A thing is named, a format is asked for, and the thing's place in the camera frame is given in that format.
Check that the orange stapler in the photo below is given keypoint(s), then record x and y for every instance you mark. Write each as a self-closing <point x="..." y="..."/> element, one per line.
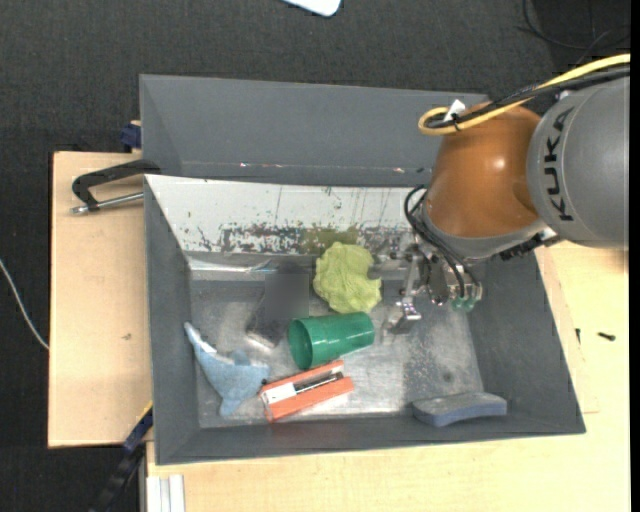
<point x="310" y="392"/>

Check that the light blue toy shark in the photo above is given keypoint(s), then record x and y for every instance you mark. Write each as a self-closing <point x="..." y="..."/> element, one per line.
<point x="232" y="377"/>

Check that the yellow-green toy lettuce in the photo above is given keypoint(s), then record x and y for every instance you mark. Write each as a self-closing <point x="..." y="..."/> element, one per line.
<point x="347" y="277"/>

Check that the blue-grey sponge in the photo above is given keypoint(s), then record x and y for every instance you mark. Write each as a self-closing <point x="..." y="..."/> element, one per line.
<point x="457" y="407"/>

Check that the green plastic cup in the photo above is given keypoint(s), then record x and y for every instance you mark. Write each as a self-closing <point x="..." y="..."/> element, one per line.
<point x="332" y="339"/>

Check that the small black screw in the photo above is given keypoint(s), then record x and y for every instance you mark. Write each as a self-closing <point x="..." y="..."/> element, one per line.
<point x="607" y="336"/>

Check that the grey metal bin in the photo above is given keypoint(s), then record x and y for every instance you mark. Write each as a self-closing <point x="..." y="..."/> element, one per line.
<point x="320" y="130"/>

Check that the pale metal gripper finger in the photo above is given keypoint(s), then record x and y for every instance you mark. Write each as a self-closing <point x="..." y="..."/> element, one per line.
<point x="404" y="317"/>
<point x="387" y="268"/>

